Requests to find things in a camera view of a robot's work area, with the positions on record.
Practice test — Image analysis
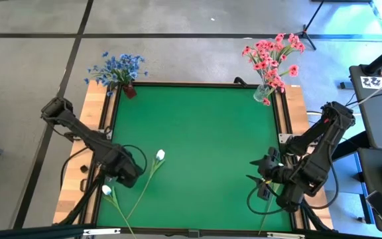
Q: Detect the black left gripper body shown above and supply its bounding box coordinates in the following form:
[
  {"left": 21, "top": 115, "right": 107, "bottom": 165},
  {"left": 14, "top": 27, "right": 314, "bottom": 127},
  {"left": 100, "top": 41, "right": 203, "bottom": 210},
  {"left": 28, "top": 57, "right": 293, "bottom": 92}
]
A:
[{"left": 106, "top": 149, "right": 144, "bottom": 189}]

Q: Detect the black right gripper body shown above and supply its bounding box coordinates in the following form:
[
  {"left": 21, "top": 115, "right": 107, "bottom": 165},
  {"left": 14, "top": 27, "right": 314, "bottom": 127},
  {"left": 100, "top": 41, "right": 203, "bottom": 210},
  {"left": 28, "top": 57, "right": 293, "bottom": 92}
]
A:
[{"left": 257, "top": 147, "right": 295, "bottom": 200}]

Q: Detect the white tulip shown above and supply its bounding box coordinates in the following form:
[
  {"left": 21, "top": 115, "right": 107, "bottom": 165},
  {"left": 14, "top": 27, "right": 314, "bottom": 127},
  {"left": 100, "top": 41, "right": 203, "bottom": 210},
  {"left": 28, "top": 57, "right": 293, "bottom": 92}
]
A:
[
  {"left": 101, "top": 185, "right": 138, "bottom": 239},
  {"left": 126, "top": 149, "right": 166, "bottom": 220},
  {"left": 257, "top": 161, "right": 285, "bottom": 236}
]

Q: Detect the pink flower bunch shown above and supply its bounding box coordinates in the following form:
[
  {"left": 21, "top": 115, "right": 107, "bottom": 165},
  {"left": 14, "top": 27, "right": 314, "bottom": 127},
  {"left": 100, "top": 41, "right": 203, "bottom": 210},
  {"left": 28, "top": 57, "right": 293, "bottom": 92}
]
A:
[
  {"left": 241, "top": 39, "right": 280, "bottom": 89},
  {"left": 255, "top": 32, "right": 306, "bottom": 107}
]

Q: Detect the clear glass vase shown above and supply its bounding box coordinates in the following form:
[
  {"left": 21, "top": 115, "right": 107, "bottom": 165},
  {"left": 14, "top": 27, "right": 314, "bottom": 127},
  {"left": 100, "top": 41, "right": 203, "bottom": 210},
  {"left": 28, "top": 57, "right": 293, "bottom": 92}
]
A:
[{"left": 253, "top": 83, "right": 271, "bottom": 103}]

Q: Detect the red glass vase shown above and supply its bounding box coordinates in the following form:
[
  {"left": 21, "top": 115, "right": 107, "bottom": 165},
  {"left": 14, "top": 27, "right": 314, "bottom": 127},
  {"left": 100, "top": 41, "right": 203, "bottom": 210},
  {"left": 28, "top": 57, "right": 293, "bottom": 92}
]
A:
[{"left": 123, "top": 84, "right": 138, "bottom": 100}]

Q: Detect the green table mat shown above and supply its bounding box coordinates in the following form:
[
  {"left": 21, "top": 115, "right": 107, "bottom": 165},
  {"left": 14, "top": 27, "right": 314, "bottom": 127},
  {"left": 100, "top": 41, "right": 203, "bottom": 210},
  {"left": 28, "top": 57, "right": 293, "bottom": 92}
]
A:
[{"left": 95, "top": 85, "right": 293, "bottom": 233}]

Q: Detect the long silver plate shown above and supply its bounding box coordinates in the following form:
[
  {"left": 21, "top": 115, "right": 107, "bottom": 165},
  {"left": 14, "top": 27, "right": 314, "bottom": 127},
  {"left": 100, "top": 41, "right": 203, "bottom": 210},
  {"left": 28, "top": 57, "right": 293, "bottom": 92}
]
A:
[
  {"left": 266, "top": 232, "right": 306, "bottom": 239},
  {"left": 83, "top": 228, "right": 121, "bottom": 236}
]

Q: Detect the black side desk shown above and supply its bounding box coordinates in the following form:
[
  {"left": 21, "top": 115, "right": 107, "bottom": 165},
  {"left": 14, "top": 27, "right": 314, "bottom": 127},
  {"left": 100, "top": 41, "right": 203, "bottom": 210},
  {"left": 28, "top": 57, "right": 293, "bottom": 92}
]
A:
[{"left": 357, "top": 147, "right": 382, "bottom": 233}]

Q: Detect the white printed sticker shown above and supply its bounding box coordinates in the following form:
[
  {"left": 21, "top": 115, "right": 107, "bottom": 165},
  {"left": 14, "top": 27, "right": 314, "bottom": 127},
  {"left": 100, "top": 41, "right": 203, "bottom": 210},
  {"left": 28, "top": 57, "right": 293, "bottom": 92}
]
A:
[{"left": 359, "top": 76, "right": 382, "bottom": 91}]

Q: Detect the black tripod stand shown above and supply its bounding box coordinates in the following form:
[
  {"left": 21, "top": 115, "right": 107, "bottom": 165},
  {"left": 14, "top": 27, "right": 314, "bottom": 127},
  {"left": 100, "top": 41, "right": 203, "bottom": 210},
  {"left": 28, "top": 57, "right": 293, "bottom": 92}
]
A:
[{"left": 290, "top": 0, "right": 325, "bottom": 51}]

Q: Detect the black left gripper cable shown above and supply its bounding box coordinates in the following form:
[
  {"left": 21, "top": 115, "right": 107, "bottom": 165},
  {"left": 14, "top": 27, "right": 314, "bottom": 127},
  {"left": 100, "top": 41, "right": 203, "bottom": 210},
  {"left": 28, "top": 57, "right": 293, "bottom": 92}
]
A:
[{"left": 121, "top": 144, "right": 149, "bottom": 177}]

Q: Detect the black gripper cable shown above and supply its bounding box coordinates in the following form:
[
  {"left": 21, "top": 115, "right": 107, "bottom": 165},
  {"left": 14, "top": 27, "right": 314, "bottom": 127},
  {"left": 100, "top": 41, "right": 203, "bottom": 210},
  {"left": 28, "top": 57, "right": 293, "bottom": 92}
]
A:
[
  {"left": 121, "top": 144, "right": 149, "bottom": 177},
  {"left": 246, "top": 184, "right": 288, "bottom": 216}
]

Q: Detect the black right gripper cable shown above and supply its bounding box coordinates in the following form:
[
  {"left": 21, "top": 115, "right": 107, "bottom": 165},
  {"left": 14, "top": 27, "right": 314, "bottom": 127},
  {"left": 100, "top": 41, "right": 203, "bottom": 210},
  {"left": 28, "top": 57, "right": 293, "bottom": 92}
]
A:
[{"left": 246, "top": 184, "right": 288, "bottom": 216}]

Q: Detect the black aluminium table frame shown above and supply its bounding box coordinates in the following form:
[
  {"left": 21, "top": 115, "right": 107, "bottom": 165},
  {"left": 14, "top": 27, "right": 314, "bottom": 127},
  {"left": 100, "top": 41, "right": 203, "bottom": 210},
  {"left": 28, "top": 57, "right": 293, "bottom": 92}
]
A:
[{"left": 0, "top": 80, "right": 336, "bottom": 239}]

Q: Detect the black power cable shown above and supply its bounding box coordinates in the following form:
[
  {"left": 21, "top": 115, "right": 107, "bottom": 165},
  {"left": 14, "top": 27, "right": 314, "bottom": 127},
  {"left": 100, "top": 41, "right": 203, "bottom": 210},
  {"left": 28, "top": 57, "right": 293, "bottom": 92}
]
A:
[{"left": 60, "top": 145, "right": 92, "bottom": 191}]

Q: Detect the white cable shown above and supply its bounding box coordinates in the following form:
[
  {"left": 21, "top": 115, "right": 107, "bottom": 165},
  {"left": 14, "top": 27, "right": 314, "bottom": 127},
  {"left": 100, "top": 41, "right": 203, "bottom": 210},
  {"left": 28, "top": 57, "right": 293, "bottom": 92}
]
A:
[{"left": 356, "top": 68, "right": 382, "bottom": 106}]

